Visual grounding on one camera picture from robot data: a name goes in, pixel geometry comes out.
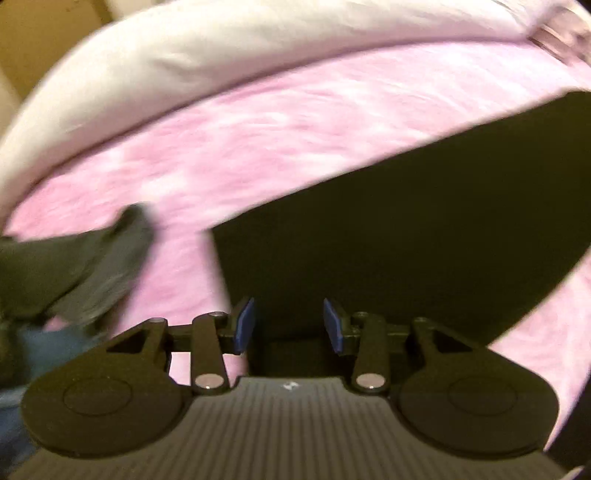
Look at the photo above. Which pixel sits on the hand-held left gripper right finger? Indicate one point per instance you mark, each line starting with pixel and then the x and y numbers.
pixel 333 325

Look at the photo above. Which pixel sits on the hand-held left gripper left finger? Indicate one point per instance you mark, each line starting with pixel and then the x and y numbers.
pixel 244 325

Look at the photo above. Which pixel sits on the black garment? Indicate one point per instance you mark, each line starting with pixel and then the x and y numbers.
pixel 392 207

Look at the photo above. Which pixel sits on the pink floral blanket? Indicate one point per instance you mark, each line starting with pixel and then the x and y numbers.
pixel 207 161

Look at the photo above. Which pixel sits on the grey garment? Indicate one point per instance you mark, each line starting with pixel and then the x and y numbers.
pixel 69 267

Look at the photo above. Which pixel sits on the blue jeans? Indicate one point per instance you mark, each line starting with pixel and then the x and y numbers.
pixel 46 346

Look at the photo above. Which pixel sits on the white striped duvet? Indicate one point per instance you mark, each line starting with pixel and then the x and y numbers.
pixel 231 41

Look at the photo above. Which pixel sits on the brownish striped cloth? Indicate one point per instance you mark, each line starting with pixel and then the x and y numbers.
pixel 563 37

